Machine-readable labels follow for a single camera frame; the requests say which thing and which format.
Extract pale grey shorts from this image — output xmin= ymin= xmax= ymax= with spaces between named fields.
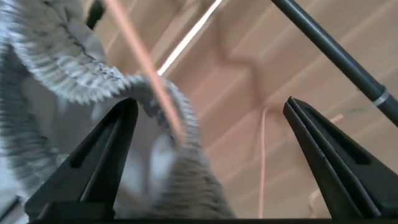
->
xmin=0 ymin=0 xmax=236 ymax=219

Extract black clothes rack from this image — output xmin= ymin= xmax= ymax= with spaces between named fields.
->
xmin=269 ymin=0 xmax=398 ymax=128

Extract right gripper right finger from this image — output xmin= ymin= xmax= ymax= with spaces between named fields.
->
xmin=282 ymin=95 xmax=398 ymax=219

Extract beige curtain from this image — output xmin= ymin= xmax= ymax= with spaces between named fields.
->
xmin=79 ymin=0 xmax=398 ymax=218

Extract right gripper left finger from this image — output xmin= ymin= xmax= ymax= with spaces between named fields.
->
xmin=24 ymin=97 xmax=139 ymax=219

